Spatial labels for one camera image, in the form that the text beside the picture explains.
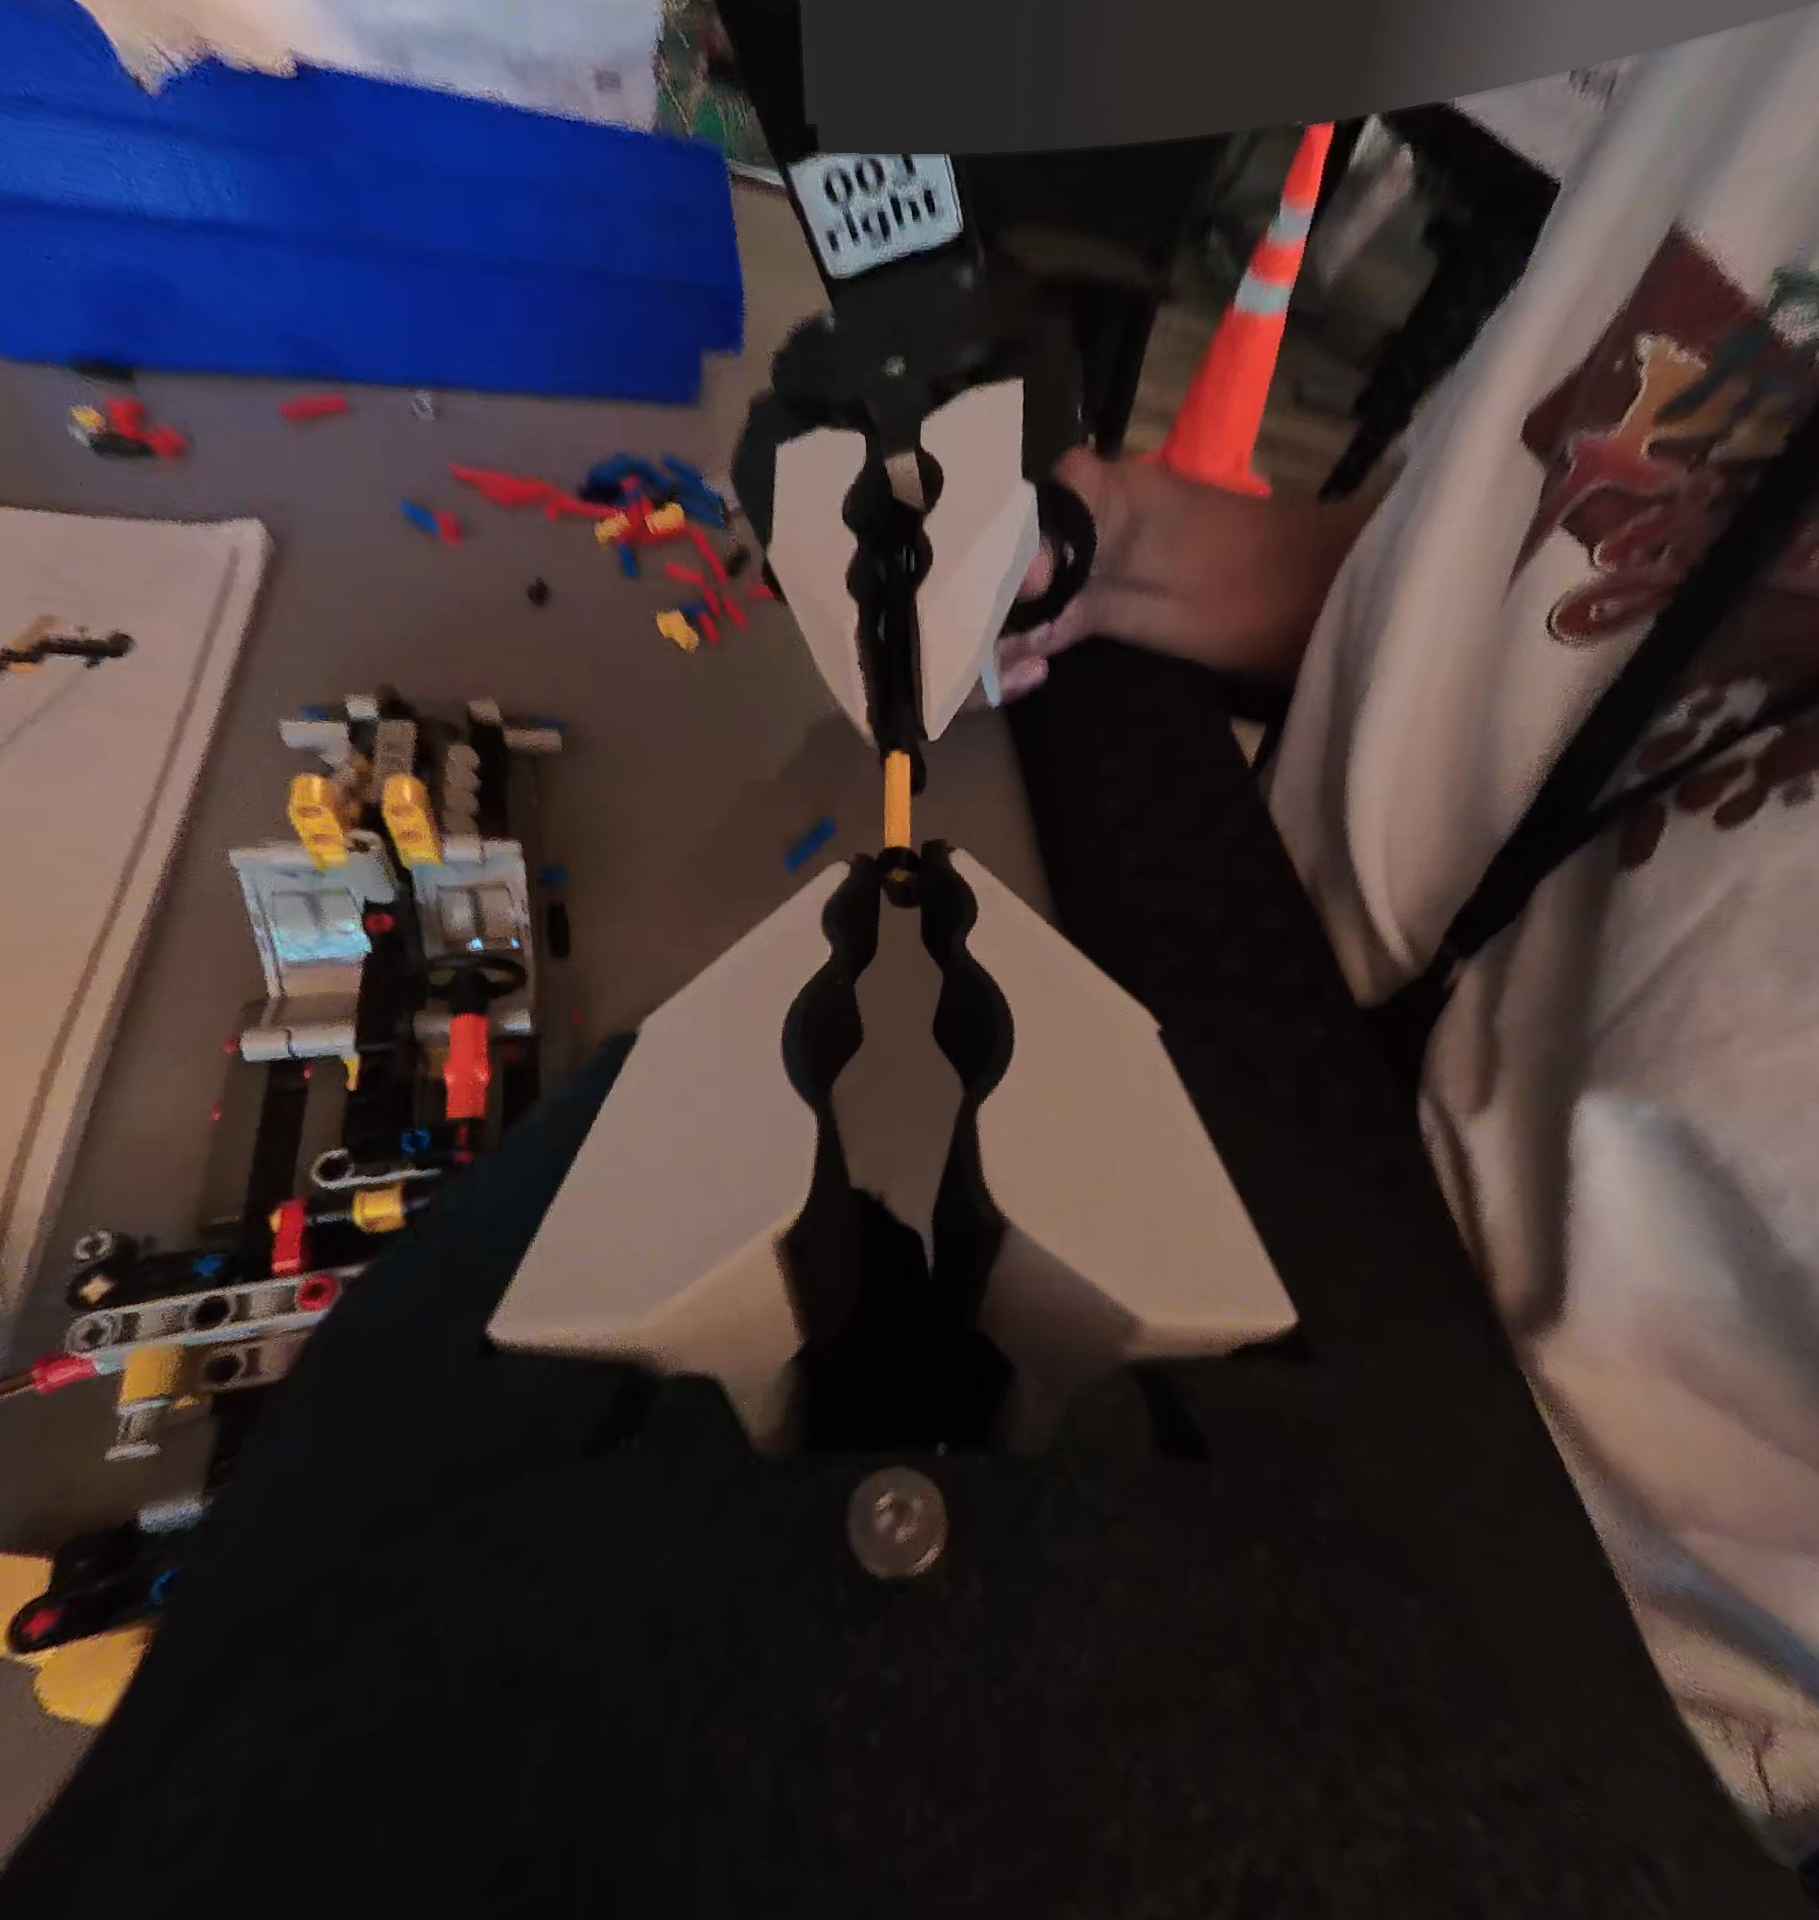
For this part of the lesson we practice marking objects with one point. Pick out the orange striped object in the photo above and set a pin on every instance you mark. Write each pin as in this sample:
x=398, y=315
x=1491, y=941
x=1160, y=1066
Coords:
x=1237, y=376

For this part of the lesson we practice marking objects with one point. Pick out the black lego connector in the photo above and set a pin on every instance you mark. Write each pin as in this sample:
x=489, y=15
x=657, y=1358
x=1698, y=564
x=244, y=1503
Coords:
x=899, y=745

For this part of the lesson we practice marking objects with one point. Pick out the lego instruction booklet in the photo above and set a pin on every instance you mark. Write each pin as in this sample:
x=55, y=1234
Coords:
x=70, y=839

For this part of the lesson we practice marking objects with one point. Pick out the black perforated panel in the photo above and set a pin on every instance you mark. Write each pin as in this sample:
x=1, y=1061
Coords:
x=1298, y=1051

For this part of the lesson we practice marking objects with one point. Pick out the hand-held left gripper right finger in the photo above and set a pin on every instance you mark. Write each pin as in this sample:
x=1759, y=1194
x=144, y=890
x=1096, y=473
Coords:
x=1134, y=1185

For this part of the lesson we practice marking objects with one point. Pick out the blue and red lego pin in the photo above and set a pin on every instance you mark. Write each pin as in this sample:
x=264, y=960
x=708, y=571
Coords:
x=434, y=519

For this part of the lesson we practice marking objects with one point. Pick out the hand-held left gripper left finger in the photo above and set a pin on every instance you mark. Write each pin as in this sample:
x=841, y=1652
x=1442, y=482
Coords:
x=653, y=1185

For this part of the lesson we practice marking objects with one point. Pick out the person's right hand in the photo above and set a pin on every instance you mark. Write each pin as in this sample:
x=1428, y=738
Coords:
x=1164, y=571

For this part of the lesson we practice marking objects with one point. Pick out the blue plastic bin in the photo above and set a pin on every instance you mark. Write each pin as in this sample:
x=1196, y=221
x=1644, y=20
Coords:
x=322, y=224

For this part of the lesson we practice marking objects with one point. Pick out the pile of red blue pins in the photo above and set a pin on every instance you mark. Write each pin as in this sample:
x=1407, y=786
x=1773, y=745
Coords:
x=638, y=526

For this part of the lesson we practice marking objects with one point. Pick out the yellow lego axle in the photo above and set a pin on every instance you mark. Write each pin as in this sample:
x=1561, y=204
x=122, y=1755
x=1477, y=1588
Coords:
x=899, y=810

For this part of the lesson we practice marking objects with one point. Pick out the red and black lego pieces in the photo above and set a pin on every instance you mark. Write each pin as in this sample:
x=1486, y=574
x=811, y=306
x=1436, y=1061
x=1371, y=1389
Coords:
x=127, y=423

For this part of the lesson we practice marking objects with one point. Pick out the crumpled white paper bags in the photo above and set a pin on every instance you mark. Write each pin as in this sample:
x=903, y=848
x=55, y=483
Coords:
x=474, y=45

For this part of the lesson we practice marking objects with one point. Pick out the lego car chassis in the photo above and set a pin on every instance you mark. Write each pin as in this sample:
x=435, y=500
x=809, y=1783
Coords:
x=399, y=932

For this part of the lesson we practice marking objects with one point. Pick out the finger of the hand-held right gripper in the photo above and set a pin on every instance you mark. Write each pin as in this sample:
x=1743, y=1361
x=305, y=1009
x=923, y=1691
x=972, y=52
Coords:
x=811, y=541
x=975, y=555

